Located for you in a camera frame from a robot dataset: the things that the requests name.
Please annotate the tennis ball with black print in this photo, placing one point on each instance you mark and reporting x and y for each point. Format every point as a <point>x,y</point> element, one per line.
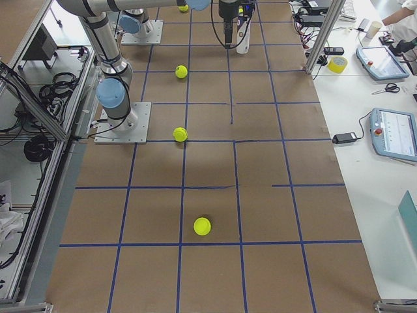
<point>180,134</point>

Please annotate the blue white tennis ball can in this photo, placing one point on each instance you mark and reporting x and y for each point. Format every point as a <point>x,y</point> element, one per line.
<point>243,34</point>

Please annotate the near teach pendant tablet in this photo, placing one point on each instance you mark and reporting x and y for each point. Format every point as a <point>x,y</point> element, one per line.
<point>393,134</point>

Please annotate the black remote phone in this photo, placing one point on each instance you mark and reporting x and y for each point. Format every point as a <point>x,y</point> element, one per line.
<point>333,51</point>

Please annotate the brown paper mat blue grid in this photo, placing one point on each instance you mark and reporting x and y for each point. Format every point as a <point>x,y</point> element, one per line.
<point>258,163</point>

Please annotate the teal folder corner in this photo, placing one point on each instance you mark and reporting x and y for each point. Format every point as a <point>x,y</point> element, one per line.
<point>407,210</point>

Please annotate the white crumpled cloth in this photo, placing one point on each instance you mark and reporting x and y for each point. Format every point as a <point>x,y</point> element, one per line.
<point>11,221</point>

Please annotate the aluminium frame post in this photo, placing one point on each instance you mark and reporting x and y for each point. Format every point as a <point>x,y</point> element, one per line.
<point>327,26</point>

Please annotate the teach pendant tablet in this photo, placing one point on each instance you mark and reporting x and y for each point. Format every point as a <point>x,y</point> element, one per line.
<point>393,134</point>
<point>380,63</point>

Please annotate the paper cup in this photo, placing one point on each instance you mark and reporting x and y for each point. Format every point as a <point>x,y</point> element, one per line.
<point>374,28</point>

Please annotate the black handled scissors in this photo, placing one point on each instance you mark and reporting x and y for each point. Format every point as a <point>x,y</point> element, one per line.
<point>389,88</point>

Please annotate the black power adapter brick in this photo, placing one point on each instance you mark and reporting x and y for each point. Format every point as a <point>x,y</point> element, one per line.
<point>343,138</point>

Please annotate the tennis ball centre left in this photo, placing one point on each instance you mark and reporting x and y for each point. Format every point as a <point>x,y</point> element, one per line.
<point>202,226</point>

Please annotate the yellow tape roll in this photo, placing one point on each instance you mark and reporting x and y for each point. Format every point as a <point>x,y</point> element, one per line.
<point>337,64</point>

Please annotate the far teach pendant tablet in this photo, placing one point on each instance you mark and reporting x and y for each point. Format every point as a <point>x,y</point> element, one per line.
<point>380,63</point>

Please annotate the tennis ball near far base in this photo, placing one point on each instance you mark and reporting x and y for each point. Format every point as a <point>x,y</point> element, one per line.
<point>181,72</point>

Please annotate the person in white coat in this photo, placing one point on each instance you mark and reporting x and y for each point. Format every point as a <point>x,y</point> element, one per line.
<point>402,28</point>

